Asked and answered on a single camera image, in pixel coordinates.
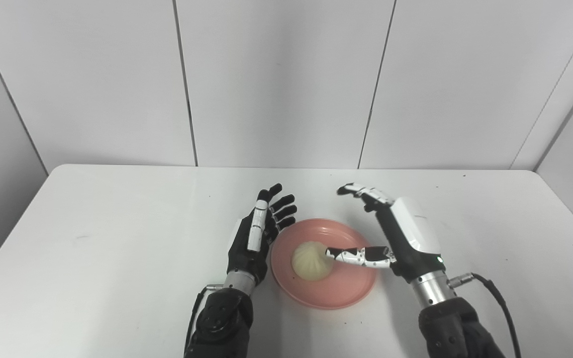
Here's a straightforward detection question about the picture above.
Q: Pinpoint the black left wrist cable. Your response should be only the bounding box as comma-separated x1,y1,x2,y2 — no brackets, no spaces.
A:
186,284,224,355

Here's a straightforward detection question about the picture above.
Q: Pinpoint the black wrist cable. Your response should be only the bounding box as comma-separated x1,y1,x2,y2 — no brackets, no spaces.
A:
447,272,523,358
186,284,224,355

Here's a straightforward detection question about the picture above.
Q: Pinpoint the pink round plate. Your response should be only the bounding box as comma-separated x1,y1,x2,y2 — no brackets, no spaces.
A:
270,218,379,310

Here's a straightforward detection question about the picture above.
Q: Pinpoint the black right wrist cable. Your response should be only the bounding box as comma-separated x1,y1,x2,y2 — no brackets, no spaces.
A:
447,272,523,358

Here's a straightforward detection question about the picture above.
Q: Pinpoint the cream steamed bun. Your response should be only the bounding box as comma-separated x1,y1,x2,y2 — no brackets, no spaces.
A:
291,241,337,282

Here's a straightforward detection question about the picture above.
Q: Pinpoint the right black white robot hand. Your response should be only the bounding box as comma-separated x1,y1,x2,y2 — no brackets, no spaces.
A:
325,182,447,284

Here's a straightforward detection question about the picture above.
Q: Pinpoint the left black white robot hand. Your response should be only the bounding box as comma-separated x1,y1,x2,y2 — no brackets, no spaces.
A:
226,183,298,286

